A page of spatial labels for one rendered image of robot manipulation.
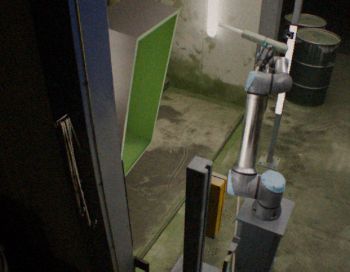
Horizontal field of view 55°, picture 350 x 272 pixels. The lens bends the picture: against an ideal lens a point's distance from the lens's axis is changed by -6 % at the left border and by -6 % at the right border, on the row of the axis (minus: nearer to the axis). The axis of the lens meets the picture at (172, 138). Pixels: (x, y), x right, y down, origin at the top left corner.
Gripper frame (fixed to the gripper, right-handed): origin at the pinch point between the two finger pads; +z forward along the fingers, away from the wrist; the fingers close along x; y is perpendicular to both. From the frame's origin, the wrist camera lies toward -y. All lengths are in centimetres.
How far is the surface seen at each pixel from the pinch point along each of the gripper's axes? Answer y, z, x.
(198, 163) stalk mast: 111, 87, -12
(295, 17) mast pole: -63, -35, -3
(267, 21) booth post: -113, -111, 30
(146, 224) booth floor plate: 126, -105, 32
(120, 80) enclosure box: 68, 9, 64
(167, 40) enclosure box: 15, -18, 66
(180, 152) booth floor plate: 44, -157, 50
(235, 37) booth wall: -98, -138, 58
